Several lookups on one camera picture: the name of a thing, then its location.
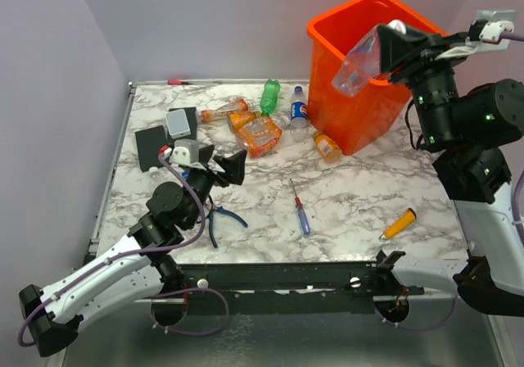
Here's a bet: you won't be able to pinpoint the yellow utility knife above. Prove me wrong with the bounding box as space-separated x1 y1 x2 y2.
379 208 417 242

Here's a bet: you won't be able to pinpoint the crushed clear blue-cap bottle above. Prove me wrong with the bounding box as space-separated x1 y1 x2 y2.
332 25 391 97

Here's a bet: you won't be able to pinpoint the orange plastic bin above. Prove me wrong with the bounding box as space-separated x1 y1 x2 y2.
307 0 445 156

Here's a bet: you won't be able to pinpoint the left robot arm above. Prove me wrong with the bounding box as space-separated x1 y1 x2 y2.
18 144 247 357

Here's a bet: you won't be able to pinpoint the green plastic bottle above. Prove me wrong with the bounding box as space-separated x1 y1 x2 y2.
260 79 281 115

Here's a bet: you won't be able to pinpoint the Pepsi bottle beside bin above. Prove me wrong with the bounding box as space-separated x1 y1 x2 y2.
289 86 309 142

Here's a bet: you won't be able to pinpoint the blue handled pliers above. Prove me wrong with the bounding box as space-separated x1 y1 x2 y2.
206 206 248 249

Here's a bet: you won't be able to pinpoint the black flat block rear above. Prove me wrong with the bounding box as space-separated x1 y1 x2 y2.
165 106 197 143

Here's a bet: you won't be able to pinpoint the black flat block front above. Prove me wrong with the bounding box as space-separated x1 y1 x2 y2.
134 125 167 172

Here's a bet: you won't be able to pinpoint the tall orange label tea bottle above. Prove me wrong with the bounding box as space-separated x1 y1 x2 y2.
200 98 250 124

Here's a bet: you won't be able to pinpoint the white box device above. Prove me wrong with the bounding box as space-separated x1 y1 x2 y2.
165 109 191 139

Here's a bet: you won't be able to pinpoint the red blue screwdriver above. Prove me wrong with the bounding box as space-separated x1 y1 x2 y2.
290 179 311 236

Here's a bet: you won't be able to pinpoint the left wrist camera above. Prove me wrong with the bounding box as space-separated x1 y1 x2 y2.
158 138 206 170

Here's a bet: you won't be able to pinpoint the right aluminium frame rail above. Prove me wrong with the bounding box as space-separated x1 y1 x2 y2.
488 315 518 366

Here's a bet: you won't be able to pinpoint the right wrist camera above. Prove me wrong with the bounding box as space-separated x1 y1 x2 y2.
440 9 517 63

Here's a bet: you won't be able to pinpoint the orange label bottle right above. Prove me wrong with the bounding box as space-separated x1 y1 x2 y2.
228 111 261 134

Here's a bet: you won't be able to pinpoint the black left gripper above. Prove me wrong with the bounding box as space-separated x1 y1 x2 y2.
183 145 246 229

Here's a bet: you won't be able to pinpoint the red marker pen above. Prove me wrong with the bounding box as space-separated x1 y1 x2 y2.
167 79 192 86

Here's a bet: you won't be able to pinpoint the large orange label jug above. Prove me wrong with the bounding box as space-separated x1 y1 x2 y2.
236 116 290 159

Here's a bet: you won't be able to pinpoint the clear white-cap bottle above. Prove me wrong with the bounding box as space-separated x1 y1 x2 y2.
148 166 166 185

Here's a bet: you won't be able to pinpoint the black flat block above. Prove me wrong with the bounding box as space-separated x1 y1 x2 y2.
134 125 167 172
165 106 197 143

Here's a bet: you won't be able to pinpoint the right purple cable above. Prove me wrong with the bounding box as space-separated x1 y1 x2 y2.
374 30 524 332

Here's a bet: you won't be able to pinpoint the small orange juice bottle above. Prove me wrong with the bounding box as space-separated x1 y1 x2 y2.
312 130 341 164

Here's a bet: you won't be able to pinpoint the purple cable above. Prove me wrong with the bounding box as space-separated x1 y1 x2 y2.
16 153 230 347
374 30 524 332

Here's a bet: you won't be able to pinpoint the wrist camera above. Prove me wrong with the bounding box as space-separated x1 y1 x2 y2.
158 138 206 170
440 9 517 63

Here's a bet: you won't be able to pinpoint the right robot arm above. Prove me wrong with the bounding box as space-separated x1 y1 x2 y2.
377 25 523 317

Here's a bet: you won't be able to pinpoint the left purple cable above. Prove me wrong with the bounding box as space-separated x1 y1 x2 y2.
16 153 230 347

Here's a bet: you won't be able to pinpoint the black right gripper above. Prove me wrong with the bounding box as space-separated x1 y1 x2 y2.
374 22 464 145

